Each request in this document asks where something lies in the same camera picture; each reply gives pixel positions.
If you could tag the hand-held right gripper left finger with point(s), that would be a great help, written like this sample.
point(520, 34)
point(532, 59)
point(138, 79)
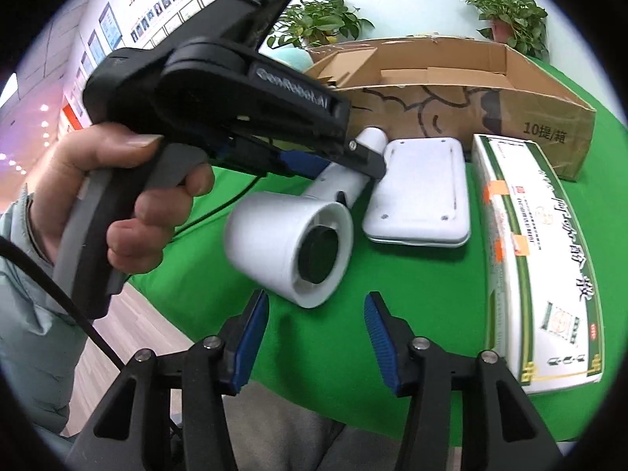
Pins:
point(248, 338)

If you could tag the potted plant in white pot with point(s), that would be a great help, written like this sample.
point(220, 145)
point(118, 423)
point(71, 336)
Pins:
point(319, 19)

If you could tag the group of framed certificates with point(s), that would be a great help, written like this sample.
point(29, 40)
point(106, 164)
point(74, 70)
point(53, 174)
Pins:
point(171, 22)

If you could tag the person's left forearm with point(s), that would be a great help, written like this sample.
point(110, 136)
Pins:
point(34, 333)

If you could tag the person's left hand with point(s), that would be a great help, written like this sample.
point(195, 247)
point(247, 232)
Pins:
point(68, 181)

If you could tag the white hair dryer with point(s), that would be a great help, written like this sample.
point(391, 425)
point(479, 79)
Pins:
point(270, 240)

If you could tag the white and green medicine box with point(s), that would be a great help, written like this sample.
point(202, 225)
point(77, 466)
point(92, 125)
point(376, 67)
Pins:
point(539, 255)

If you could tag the blue wall poster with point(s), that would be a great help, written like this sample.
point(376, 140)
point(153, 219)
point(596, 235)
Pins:
point(110, 24)
point(96, 45)
point(85, 64)

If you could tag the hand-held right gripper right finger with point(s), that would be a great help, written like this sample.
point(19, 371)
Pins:
point(380, 338)

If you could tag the person's grey pants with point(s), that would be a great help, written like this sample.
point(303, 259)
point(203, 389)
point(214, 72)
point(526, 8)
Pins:
point(314, 431)

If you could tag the green and pink plush toy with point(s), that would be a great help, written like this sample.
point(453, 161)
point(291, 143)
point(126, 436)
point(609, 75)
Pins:
point(294, 59)

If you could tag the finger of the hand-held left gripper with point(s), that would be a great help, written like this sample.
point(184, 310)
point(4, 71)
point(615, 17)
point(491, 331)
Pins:
point(365, 162)
point(304, 163)

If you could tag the large cardboard box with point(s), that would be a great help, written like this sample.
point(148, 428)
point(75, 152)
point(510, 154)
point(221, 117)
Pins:
point(539, 108)

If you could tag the white flat rectangular device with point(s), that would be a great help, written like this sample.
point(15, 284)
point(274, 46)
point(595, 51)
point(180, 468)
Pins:
point(422, 191)

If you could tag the potted plant in red pot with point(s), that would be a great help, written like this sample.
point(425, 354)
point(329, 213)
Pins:
point(505, 10)

